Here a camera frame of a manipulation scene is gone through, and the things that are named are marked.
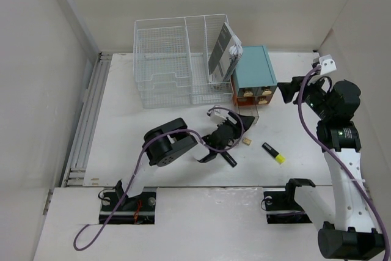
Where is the small tan eraser block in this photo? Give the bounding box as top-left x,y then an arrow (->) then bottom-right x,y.
242,138 -> 252,145

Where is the clear drawer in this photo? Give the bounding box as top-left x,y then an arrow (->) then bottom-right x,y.
255,95 -> 273,105
237,97 -> 259,125

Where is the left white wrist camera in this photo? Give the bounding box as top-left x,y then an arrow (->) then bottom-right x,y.
206,105 -> 230,125

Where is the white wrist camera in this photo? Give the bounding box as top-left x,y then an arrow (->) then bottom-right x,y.
312,54 -> 337,76
206,105 -> 230,125

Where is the yellow cap black highlighter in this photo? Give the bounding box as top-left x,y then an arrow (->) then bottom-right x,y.
262,142 -> 285,164

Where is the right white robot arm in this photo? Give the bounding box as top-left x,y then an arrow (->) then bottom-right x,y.
277,76 -> 390,260

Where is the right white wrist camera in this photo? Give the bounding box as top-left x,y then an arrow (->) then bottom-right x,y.
312,54 -> 337,76

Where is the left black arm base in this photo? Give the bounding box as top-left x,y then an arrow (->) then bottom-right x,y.
98,188 -> 157,225

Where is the teal mini drawer cabinet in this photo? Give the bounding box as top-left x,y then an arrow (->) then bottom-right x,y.
232,45 -> 277,106

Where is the white wire desk organizer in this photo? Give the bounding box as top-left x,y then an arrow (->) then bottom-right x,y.
133,14 -> 233,109

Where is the grey setup guide booklet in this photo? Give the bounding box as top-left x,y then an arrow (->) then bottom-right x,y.
208,22 -> 244,83

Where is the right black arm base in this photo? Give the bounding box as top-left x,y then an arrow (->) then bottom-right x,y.
261,178 -> 316,224

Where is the aluminium rail frame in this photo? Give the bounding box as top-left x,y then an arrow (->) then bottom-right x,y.
59,52 -> 112,188

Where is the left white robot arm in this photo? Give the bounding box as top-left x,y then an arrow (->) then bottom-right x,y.
115,111 -> 255,210

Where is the purple cap black marker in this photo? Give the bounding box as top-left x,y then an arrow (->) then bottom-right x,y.
221,152 -> 238,168

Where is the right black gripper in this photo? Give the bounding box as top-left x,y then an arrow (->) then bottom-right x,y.
276,73 -> 334,120

